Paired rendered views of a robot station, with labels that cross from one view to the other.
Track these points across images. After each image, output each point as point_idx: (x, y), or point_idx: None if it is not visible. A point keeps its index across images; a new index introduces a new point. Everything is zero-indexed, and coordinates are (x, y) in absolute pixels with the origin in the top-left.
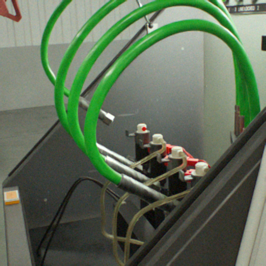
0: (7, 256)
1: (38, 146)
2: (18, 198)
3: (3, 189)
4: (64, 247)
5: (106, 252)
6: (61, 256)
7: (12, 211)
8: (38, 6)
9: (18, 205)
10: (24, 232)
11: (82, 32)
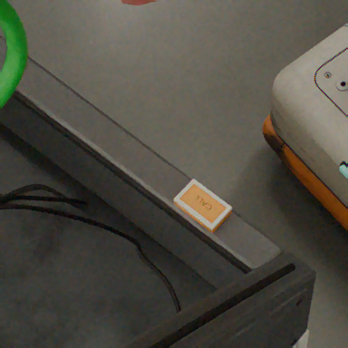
0: (33, 60)
1: (230, 292)
2: (174, 198)
3: (273, 243)
4: (115, 304)
5: (14, 331)
6: (97, 275)
7: (156, 170)
8: None
9: (164, 195)
10: (64, 121)
11: None
